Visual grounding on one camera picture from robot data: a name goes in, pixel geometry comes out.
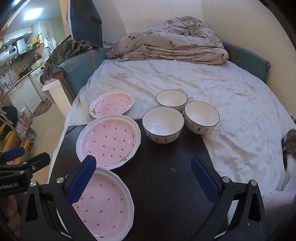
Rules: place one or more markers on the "white floral bed sheet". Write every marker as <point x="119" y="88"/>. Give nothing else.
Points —
<point x="208" y="92"/>

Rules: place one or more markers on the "tabby cat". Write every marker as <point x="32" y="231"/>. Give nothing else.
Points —
<point x="289" y="150"/>

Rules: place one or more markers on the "white leaf-print bowl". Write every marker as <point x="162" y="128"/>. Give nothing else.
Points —
<point x="201" y="115"/>
<point x="161" y="124"/>
<point x="171" y="98"/>

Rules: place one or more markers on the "white kitchen base cabinet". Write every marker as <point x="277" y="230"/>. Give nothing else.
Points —
<point x="23" y="95"/>

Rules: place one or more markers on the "teal bed frame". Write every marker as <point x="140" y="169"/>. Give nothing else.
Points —
<point x="78" y="67"/>

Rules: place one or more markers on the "pink strawberry-print plate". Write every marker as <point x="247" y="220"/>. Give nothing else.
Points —
<point x="108" y="139"/>
<point x="113" y="103"/>
<point x="106" y="204"/>

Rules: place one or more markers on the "yellow wooden shelf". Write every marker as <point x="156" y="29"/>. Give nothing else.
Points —
<point x="11" y="139"/>

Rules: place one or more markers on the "white wall cabinet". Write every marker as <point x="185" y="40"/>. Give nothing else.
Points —
<point x="18" y="34"/>

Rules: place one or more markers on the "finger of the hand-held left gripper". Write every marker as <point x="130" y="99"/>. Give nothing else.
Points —
<point x="34" y="163"/>
<point x="13" y="152"/>

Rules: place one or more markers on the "pink dotted cloth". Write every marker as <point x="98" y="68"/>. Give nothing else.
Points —
<point x="279" y="193"/>

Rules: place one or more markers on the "black low table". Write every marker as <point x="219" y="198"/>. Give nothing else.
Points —
<point x="161" y="180"/>

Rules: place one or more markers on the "dark blue cushion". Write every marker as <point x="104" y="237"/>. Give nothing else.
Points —
<point x="85" y="23"/>

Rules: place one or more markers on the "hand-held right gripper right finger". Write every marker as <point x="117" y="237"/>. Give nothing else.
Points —
<point x="204" y="180"/>

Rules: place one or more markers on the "crumpled beige printed duvet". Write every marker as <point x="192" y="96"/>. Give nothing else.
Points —
<point x="171" y="39"/>

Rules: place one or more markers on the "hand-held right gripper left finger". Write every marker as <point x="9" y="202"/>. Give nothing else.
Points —
<point x="82" y="179"/>

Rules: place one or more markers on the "white side table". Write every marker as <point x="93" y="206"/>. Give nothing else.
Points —
<point x="57" y="95"/>

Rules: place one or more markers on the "white washing machine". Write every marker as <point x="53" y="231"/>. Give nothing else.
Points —
<point x="38" y="78"/>

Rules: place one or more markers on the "teal blanket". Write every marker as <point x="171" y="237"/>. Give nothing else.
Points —
<point x="67" y="53"/>

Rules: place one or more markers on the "brown floor mat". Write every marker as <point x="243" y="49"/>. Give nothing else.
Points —
<point x="44" y="107"/>

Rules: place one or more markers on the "white water heater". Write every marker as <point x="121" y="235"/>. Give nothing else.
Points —
<point x="20" y="45"/>

